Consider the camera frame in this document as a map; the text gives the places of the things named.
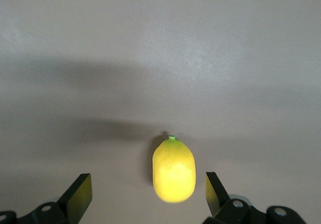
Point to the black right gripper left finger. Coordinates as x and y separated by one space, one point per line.
76 199

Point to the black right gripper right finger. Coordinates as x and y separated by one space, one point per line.
215 196

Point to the yellow lemon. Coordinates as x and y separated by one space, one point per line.
173 173

